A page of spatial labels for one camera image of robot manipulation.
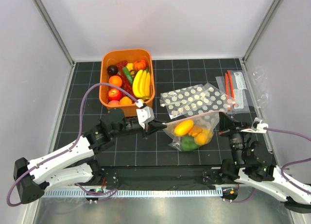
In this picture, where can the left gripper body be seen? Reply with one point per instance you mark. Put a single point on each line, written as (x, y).
(129, 126)

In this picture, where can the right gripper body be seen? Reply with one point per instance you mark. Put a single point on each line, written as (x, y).
(236, 142)

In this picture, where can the yellow toy lemon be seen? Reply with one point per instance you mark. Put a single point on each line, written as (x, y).
(203, 138)

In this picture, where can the yellow toy mango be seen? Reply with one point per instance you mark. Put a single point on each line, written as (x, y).
(183, 127)

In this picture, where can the pink polka dot zip bag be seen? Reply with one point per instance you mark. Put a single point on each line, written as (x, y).
(208, 121)

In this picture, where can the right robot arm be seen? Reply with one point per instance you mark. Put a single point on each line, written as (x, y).
(246, 168)

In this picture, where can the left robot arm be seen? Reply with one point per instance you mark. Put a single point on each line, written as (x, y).
(73, 163)

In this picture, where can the white polka dot zip bag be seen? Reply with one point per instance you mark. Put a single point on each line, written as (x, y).
(194, 100)

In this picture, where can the clear bag orange zipper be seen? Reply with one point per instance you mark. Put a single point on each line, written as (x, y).
(233, 84)

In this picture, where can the peach toy fruit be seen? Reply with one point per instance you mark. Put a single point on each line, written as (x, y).
(113, 103)

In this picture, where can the orange yellow toy fruit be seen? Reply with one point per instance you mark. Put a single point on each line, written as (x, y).
(125, 101)

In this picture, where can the red toy apple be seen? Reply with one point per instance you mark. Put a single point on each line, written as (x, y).
(114, 95)

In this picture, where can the yellow toy banana bunch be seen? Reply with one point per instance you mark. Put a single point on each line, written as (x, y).
(141, 86)

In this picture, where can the dark purple toy plum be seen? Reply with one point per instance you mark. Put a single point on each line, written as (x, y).
(112, 70)

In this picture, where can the green toy cucumber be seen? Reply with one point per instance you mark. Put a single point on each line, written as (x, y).
(128, 75)

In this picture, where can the orange plastic basket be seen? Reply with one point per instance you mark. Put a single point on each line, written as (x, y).
(131, 55)

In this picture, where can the yellow toy corn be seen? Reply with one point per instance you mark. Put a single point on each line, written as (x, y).
(129, 66)

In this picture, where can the red toy chili peppers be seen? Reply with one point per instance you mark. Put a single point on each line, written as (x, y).
(126, 86)

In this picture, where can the orange toy pumpkin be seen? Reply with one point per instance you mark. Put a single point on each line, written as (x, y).
(139, 65)

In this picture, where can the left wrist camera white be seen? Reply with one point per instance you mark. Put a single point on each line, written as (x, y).
(145, 113)

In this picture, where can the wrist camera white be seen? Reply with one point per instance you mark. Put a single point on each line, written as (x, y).
(145, 113)
(258, 127)

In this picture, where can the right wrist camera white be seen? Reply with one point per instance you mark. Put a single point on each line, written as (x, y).
(258, 127)

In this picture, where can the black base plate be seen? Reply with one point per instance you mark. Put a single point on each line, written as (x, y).
(189, 177)

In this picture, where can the grey slotted cable duct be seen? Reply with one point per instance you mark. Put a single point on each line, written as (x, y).
(78, 193)

